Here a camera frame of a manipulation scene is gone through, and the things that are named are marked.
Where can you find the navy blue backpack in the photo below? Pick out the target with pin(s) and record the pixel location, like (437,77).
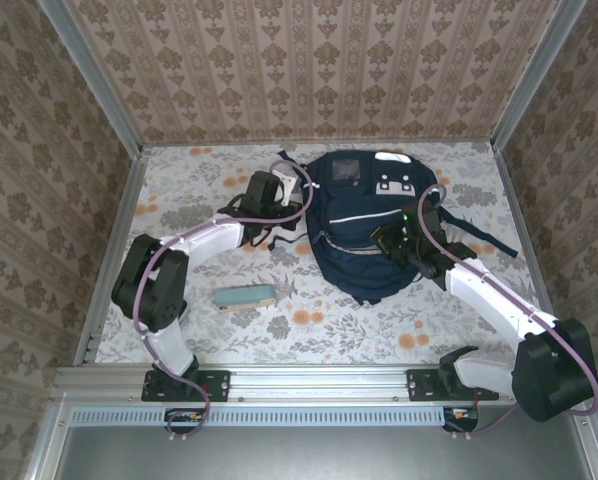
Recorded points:
(359,270)

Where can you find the light blue pencil case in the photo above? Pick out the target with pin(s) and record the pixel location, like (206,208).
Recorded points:
(244,297)

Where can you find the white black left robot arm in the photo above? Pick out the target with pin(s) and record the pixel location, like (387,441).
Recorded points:
(204,240)

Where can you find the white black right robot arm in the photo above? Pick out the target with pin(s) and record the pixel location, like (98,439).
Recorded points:
(489,295)

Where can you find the black controller board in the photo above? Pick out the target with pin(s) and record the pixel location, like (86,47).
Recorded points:
(184,417)
(461,416)

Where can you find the grey metal panel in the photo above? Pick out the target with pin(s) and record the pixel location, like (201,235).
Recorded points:
(304,455)

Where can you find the aluminium side rail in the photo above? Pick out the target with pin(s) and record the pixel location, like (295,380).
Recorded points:
(529,250)
(124,220)

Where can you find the thin aluminium wall rail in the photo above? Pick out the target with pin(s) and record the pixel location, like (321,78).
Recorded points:
(429,143)

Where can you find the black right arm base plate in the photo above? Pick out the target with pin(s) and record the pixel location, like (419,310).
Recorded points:
(421,385)

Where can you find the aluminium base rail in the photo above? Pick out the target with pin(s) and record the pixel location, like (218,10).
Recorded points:
(319,382)

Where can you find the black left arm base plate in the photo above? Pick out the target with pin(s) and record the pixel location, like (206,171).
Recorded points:
(219,385)

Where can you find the aluminium frame post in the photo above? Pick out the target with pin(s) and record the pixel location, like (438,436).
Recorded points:
(535,75)
(94,75)

